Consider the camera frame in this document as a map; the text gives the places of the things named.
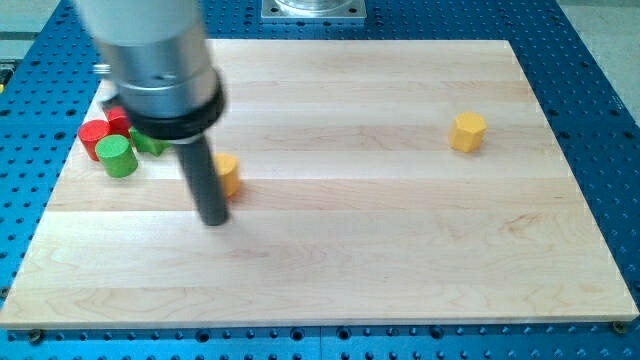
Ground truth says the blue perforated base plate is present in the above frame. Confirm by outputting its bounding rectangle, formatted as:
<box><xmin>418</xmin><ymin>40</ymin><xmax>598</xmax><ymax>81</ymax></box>
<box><xmin>1</xmin><ymin>1</ymin><xmax>639</xmax><ymax>359</ymax></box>

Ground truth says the yellow hexagon block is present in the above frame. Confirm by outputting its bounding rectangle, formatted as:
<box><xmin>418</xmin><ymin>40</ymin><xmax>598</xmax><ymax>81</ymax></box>
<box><xmin>448</xmin><ymin>112</ymin><xmax>487</xmax><ymax>153</ymax></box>

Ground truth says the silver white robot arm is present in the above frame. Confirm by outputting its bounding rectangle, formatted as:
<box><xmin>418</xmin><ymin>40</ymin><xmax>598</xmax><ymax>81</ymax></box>
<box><xmin>73</xmin><ymin>0</ymin><xmax>228</xmax><ymax>226</ymax></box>

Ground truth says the light wooden board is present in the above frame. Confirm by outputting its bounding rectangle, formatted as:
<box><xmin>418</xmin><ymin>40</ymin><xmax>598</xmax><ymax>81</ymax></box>
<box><xmin>1</xmin><ymin>40</ymin><xmax>638</xmax><ymax>329</ymax></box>

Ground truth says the green star block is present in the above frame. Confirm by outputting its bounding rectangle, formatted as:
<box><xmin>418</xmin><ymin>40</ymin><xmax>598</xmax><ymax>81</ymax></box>
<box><xmin>129</xmin><ymin>127</ymin><xmax>171</xmax><ymax>157</ymax></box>

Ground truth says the red block behind arm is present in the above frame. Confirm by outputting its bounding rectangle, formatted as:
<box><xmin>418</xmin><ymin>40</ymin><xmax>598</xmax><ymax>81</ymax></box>
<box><xmin>104</xmin><ymin>106</ymin><xmax>131</xmax><ymax>138</ymax></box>

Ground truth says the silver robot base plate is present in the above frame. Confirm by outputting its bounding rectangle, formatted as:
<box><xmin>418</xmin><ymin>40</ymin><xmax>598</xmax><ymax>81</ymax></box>
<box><xmin>261</xmin><ymin>0</ymin><xmax>367</xmax><ymax>20</ymax></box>

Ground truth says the yellow heart block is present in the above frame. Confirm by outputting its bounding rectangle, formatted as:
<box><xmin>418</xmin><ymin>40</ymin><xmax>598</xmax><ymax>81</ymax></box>
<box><xmin>214</xmin><ymin>153</ymin><xmax>241</xmax><ymax>198</ymax></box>

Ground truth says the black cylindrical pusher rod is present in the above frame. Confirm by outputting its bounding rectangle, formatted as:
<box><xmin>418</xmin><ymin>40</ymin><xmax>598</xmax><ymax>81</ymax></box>
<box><xmin>174</xmin><ymin>135</ymin><xmax>228</xmax><ymax>226</ymax></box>

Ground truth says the green cylinder block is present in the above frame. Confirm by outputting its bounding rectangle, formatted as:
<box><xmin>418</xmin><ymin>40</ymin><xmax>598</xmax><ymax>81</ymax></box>
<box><xmin>95</xmin><ymin>135</ymin><xmax>138</xmax><ymax>178</ymax></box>

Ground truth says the red cylinder block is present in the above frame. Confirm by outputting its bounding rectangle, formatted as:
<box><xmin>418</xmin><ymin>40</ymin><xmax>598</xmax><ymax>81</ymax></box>
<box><xmin>77</xmin><ymin>119</ymin><xmax>111</xmax><ymax>162</ymax></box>

